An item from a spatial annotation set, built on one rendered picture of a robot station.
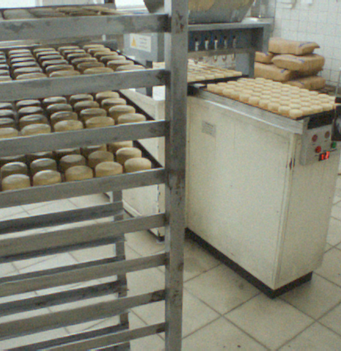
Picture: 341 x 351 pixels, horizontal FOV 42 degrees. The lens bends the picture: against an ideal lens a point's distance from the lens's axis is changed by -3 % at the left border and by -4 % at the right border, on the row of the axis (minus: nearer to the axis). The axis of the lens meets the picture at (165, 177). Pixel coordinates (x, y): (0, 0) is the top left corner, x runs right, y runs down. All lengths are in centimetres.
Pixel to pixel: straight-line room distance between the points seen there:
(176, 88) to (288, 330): 152
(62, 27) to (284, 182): 135
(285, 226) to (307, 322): 46
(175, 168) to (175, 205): 7
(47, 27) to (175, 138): 28
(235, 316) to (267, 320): 14
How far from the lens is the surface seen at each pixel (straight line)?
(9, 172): 87
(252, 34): 262
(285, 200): 192
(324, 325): 216
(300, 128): 180
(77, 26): 73
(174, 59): 74
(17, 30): 72
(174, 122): 77
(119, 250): 139
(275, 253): 206
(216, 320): 210
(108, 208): 131
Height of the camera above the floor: 139
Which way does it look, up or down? 24 degrees down
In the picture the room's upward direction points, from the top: straight up
